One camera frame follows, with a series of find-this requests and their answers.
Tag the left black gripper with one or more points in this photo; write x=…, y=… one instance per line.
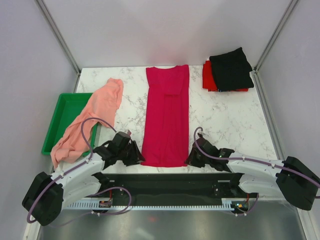
x=136, y=156

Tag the white slotted cable duct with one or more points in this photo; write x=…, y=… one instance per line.
x=96, y=204

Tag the aluminium frame post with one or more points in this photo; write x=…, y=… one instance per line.
x=276, y=33
x=58, y=35

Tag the left aluminium frame post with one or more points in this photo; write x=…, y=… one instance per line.
x=58, y=35

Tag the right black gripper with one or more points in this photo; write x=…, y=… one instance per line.
x=191, y=161

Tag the magenta polo shirt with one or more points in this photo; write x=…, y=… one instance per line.
x=166, y=133

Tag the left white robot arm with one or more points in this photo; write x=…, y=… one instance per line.
x=49, y=194

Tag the right aluminium frame post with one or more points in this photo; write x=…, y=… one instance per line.
x=276, y=33

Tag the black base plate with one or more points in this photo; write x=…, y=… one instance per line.
x=172, y=188

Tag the salmon pink t shirt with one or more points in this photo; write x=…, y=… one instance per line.
x=100, y=108

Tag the green plastic tray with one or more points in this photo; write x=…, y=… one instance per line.
x=68, y=107

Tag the folded red t shirt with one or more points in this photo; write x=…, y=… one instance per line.
x=208, y=82

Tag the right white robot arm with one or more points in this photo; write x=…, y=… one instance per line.
x=288, y=179

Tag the folded black t shirt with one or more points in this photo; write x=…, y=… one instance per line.
x=231, y=71

